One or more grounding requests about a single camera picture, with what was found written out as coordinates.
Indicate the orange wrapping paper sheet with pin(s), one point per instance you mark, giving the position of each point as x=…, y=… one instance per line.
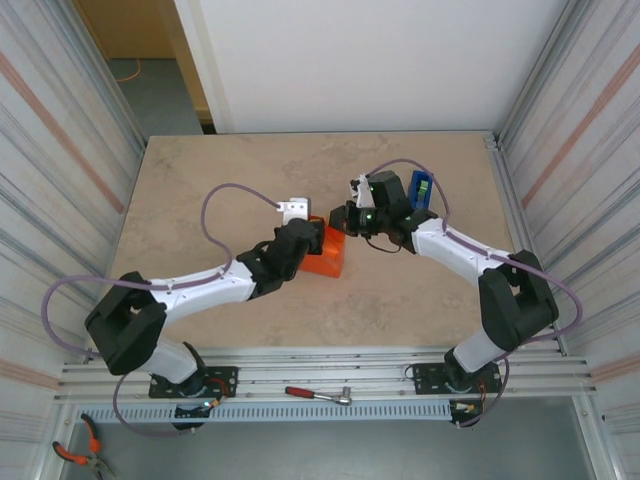
x=332, y=255

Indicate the green tape roll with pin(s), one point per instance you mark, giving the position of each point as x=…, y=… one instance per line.
x=423, y=190

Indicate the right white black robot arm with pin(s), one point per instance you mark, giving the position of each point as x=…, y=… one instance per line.
x=450, y=245

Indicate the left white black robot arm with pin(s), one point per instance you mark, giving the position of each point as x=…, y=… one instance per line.
x=210, y=287

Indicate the blue tape dispenser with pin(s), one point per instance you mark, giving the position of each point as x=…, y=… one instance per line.
x=415, y=192

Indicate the aluminium mounting rails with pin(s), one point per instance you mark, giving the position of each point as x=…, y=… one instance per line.
x=325, y=365

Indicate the yellow wooden door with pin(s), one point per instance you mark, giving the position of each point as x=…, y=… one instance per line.
x=192, y=75

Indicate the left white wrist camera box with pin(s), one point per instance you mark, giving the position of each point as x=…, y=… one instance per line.
x=295, y=209

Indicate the aluminium side rail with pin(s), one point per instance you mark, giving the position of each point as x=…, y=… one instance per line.
x=500, y=165

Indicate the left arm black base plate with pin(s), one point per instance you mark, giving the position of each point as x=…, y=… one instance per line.
x=227, y=375

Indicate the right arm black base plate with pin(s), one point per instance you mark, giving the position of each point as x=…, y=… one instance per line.
x=425, y=375

